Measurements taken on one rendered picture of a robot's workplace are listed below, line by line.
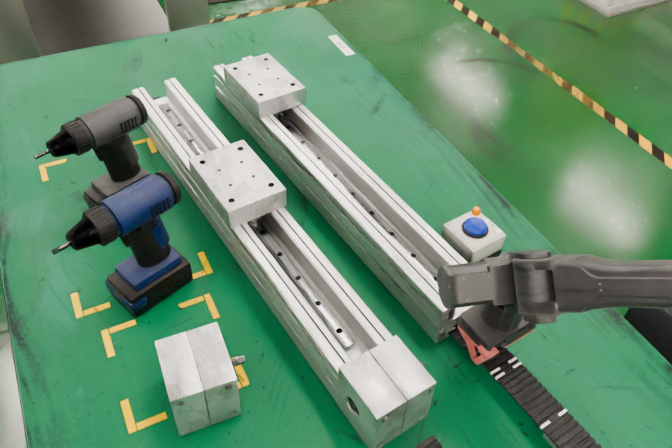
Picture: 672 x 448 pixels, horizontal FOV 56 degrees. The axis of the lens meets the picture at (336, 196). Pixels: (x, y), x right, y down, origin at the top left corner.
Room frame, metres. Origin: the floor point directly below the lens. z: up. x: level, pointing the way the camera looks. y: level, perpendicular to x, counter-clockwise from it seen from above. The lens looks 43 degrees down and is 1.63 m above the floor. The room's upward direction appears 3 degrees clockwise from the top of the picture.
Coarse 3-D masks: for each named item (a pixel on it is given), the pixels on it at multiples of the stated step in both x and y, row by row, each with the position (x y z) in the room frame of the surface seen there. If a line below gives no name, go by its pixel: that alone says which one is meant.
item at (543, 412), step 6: (546, 402) 0.47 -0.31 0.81; (552, 402) 0.47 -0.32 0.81; (540, 408) 0.46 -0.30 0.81; (546, 408) 0.46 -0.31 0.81; (552, 408) 0.46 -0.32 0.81; (558, 408) 0.46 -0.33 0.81; (528, 414) 0.45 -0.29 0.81; (534, 414) 0.45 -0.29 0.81; (540, 414) 0.45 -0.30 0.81; (546, 414) 0.45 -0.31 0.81; (552, 414) 0.45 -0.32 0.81; (534, 420) 0.44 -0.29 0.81; (540, 420) 0.44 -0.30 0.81
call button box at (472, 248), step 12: (468, 216) 0.81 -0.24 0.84; (480, 216) 0.82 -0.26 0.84; (444, 228) 0.79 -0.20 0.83; (456, 228) 0.78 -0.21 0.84; (492, 228) 0.79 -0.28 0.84; (456, 240) 0.76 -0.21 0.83; (468, 240) 0.76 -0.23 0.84; (480, 240) 0.76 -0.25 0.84; (492, 240) 0.76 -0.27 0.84; (504, 240) 0.77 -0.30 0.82; (468, 252) 0.74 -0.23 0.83; (480, 252) 0.74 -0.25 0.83; (492, 252) 0.76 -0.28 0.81
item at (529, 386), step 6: (534, 378) 0.51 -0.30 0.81; (522, 384) 0.50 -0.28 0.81; (528, 384) 0.50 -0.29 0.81; (534, 384) 0.50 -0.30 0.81; (540, 384) 0.50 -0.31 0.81; (510, 390) 0.49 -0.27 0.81; (516, 390) 0.49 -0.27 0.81; (522, 390) 0.49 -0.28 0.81; (528, 390) 0.49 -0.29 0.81; (534, 390) 0.49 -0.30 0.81; (516, 396) 0.48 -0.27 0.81; (522, 396) 0.48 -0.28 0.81
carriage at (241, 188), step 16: (240, 144) 0.91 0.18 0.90; (192, 160) 0.86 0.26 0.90; (208, 160) 0.86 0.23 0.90; (224, 160) 0.86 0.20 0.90; (240, 160) 0.86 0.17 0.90; (256, 160) 0.87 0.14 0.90; (192, 176) 0.85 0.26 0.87; (208, 176) 0.82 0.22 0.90; (224, 176) 0.82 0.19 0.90; (240, 176) 0.82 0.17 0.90; (256, 176) 0.82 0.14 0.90; (272, 176) 0.82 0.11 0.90; (208, 192) 0.80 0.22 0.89; (224, 192) 0.78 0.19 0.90; (240, 192) 0.78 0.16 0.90; (256, 192) 0.78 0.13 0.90; (272, 192) 0.78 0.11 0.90; (224, 208) 0.74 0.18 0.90; (240, 208) 0.74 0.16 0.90; (256, 208) 0.76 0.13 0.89; (272, 208) 0.78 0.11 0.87; (240, 224) 0.74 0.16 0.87
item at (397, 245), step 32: (224, 96) 1.20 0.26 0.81; (256, 128) 1.07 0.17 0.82; (288, 128) 1.05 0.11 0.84; (320, 128) 1.02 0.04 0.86; (288, 160) 0.96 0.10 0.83; (320, 160) 0.96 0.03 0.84; (352, 160) 0.93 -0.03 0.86; (320, 192) 0.86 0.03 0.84; (352, 192) 0.87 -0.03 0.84; (384, 192) 0.84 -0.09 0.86; (352, 224) 0.78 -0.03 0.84; (384, 224) 0.79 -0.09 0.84; (416, 224) 0.76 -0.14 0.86; (384, 256) 0.71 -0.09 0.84; (416, 256) 0.72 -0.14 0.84; (448, 256) 0.69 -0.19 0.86; (416, 288) 0.63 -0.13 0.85; (416, 320) 0.62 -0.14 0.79; (448, 320) 0.59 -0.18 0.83
